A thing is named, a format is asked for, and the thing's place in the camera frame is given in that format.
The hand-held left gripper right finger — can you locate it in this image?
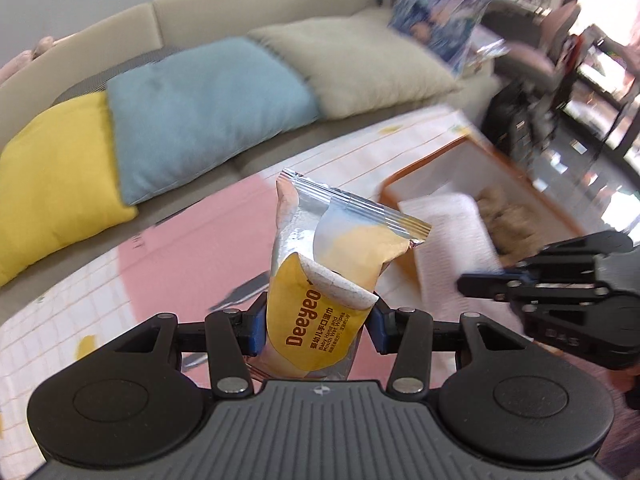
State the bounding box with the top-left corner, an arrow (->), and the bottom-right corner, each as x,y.
369,298 -> 526,395

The beige sofa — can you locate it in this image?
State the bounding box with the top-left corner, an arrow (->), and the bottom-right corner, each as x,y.
0,0 -> 502,202

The tan furry plush toy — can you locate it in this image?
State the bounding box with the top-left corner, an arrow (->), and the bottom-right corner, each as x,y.
472,185 -> 547,267

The black bag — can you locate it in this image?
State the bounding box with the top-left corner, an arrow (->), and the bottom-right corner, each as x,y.
481,77 -> 562,172

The yellow wet wipes packet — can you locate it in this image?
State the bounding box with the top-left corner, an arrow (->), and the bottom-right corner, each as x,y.
263,168 -> 432,380

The beige pillow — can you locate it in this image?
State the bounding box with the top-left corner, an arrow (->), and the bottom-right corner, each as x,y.
247,9 -> 464,122

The light blue pillow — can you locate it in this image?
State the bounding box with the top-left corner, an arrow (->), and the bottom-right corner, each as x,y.
106,36 -> 321,206

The orange rimmed tray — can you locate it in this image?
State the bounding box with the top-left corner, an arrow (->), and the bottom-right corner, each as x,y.
377,134 -> 587,287

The yellow pillow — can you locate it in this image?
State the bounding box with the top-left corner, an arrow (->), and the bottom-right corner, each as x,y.
0,91 -> 140,289

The white cloth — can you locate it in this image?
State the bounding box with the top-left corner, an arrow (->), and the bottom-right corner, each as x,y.
397,192 -> 504,307

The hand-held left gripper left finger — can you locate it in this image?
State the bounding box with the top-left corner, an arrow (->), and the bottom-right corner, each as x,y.
116,293 -> 269,395

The pink plush toy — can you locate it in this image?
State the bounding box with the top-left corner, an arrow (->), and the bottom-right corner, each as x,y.
0,35 -> 57,82

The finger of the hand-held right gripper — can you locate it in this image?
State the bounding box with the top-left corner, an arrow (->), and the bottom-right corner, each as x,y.
457,269 -> 534,303

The pinkish grey chair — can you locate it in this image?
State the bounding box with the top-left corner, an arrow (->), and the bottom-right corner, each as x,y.
509,2 -> 587,82

